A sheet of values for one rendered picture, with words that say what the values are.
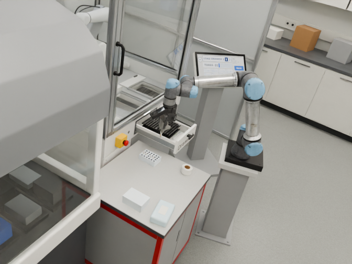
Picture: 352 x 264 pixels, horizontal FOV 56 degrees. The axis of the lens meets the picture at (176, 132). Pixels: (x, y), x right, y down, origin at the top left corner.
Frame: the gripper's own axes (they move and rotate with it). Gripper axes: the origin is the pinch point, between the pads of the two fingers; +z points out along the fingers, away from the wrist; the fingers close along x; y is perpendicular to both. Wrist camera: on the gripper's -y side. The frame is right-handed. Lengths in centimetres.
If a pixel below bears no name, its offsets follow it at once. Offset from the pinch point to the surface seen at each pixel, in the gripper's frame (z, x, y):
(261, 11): -53, 106, 151
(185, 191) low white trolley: 22.5, -34.6, 5.0
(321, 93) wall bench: 46, 104, 299
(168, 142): 11.3, 1.1, 8.2
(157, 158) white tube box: 19.9, -3.6, -0.7
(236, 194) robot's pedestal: 49, -25, 60
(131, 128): 9.7, 19.8, -11.2
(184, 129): 12.0, 15.1, 27.9
